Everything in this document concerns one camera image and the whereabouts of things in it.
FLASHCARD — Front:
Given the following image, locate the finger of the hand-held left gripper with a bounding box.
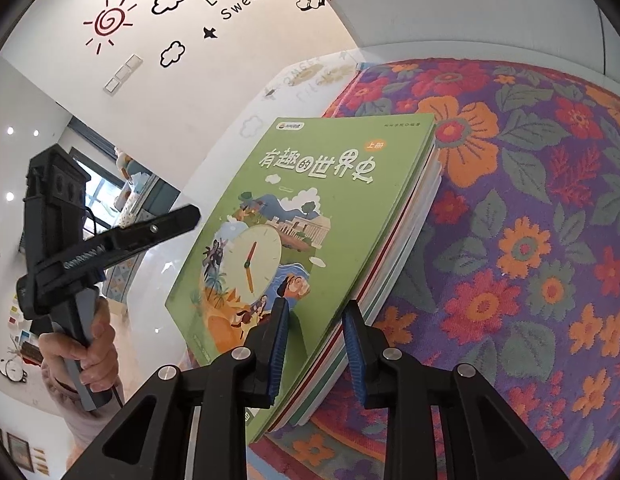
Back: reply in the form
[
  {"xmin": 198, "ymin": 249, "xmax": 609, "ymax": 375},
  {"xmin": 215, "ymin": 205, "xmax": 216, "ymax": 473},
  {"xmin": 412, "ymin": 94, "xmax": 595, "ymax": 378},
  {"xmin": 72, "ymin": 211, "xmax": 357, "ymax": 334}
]
[{"xmin": 97, "ymin": 204, "xmax": 201, "ymax": 263}]

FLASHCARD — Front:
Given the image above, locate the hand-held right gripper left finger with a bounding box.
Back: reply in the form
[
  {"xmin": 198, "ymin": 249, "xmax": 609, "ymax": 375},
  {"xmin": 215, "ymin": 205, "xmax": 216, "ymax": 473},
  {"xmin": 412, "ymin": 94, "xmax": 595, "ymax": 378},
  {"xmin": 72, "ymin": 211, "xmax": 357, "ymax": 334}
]
[{"xmin": 60, "ymin": 297, "xmax": 292, "ymax": 480}]

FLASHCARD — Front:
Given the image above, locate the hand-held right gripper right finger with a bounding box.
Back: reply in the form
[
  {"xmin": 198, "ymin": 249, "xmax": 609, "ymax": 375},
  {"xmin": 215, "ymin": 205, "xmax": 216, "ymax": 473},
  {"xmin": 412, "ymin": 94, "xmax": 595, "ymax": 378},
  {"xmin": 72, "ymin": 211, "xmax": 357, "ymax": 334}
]
[{"xmin": 342, "ymin": 300, "xmax": 571, "ymax": 480}]

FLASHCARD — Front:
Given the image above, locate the light green book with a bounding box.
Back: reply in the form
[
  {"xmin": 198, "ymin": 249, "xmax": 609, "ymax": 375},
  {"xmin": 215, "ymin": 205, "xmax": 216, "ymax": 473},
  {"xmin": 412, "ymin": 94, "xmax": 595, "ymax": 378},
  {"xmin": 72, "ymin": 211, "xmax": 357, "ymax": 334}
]
[{"xmin": 165, "ymin": 114, "xmax": 437, "ymax": 446}]

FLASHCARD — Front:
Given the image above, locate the thick white cartoon book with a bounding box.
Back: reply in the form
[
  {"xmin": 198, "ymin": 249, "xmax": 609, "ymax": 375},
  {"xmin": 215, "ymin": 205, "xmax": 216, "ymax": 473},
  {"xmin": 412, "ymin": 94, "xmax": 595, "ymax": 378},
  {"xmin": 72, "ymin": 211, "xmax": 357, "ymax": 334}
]
[{"xmin": 290, "ymin": 150, "xmax": 443, "ymax": 428}]

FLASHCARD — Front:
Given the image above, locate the person's left forearm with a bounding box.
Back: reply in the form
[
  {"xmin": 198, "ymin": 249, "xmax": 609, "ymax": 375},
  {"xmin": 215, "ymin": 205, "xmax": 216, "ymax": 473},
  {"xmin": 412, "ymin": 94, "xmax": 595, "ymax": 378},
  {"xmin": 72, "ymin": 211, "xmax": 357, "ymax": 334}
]
[{"xmin": 40, "ymin": 370, "xmax": 123, "ymax": 456}]

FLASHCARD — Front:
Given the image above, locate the person's left hand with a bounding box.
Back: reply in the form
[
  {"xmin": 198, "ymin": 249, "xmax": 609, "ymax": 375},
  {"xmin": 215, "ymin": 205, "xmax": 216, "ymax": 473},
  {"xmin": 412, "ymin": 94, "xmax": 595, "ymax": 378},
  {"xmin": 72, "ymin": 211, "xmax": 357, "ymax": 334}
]
[{"xmin": 39, "ymin": 304, "xmax": 119, "ymax": 396}]

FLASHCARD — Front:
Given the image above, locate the floral blanket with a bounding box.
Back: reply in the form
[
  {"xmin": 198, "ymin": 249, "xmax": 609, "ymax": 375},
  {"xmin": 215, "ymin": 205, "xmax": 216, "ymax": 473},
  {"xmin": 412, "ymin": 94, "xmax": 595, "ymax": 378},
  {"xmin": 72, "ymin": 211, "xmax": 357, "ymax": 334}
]
[{"xmin": 250, "ymin": 57, "xmax": 620, "ymax": 480}]

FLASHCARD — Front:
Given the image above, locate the white bookcase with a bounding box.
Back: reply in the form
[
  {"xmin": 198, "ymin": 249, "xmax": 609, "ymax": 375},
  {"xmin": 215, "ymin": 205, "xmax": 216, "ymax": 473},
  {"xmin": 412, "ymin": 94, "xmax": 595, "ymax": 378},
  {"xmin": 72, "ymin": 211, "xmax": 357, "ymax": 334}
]
[{"xmin": 310, "ymin": 0, "xmax": 620, "ymax": 76}]

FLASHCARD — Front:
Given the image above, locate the white light switch panel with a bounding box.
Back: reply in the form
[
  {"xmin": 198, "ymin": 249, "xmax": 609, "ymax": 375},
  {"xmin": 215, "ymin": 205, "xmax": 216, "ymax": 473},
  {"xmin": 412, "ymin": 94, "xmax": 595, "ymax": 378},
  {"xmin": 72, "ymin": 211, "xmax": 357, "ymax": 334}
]
[{"xmin": 104, "ymin": 54, "xmax": 142, "ymax": 95}]

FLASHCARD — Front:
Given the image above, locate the round wall clock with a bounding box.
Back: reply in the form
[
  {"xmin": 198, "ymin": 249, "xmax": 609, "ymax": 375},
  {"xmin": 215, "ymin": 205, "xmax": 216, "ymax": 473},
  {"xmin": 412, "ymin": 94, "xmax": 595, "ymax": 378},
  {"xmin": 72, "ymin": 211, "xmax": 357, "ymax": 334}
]
[{"xmin": 0, "ymin": 355, "xmax": 27, "ymax": 386}]

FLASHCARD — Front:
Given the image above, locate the red sun wall decal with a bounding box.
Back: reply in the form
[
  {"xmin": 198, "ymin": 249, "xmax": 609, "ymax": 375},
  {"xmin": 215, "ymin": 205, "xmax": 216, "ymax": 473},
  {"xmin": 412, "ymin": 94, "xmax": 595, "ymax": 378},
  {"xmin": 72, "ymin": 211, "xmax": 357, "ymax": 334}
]
[{"xmin": 82, "ymin": 0, "xmax": 138, "ymax": 56}]

